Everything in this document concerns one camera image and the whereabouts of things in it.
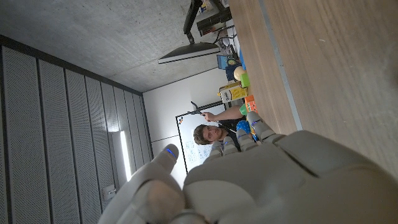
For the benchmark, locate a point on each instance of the green cube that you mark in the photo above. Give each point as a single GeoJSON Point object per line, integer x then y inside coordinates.
{"type": "Point", "coordinates": [245, 80]}

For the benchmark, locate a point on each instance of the black hand tool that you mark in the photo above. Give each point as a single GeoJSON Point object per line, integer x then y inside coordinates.
{"type": "Point", "coordinates": [196, 108]}

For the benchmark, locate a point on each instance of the dark blue mug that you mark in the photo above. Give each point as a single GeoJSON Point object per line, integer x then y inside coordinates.
{"type": "Point", "coordinates": [230, 73]}

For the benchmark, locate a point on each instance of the yellow white carton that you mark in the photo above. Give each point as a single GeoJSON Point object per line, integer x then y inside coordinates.
{"type": "Point", "coordinates": [234, 92]}

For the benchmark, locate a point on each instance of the seated person dark shirt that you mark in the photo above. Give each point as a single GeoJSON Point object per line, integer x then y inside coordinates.
{"type": "Point", "coordinates": [209, 134]}

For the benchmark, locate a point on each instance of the teal packet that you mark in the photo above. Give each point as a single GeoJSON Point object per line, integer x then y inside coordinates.
{"type": "Point", "coordinates": [222, 61]}

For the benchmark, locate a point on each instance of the blue spiky ball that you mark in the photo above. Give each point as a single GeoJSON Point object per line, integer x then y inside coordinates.
{"type": "Point", "coordinates": [243, 126]}

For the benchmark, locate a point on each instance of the whiteboard with black frame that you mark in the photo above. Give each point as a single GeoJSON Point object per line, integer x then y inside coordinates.
{"type": "Point", "coordinates": [189, 130]}

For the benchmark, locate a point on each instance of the black computer monitor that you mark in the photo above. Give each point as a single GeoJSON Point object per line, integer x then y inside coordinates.
{"type": "Point", "coordinates": [192, 51]}

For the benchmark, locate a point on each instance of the cream toy egg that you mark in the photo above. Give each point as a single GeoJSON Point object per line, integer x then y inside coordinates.
{"type": "Point", "coordinates": [239, 72]}

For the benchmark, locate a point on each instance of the orange cube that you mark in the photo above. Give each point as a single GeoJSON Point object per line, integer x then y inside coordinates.
{"type": "Point", "coordinates": [249, 99]}

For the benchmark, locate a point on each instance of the multicoloured puzzle cube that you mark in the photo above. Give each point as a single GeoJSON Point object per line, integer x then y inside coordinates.
{"type": "Point", "coordinates": [252, 107]}

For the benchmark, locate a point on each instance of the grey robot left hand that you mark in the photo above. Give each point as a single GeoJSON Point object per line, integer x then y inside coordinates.
{"type": "Point", "coordinates": [264, 180]}

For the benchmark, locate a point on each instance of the green toy cup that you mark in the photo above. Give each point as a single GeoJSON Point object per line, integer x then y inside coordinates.
{"type": "Point", "coordinates": [243, 109]}

